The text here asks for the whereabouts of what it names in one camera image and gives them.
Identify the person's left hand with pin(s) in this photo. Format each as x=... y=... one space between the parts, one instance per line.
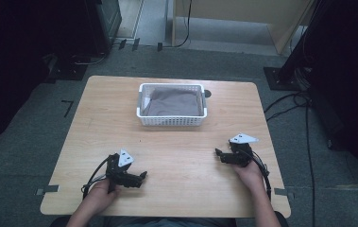
x=99 y=197

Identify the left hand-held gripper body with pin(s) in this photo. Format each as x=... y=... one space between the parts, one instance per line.
x=113 y=171

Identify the person's right hand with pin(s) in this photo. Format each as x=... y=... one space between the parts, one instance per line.
x=250 y=178

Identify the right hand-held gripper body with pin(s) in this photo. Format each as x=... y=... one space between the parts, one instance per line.
x=241 y=154

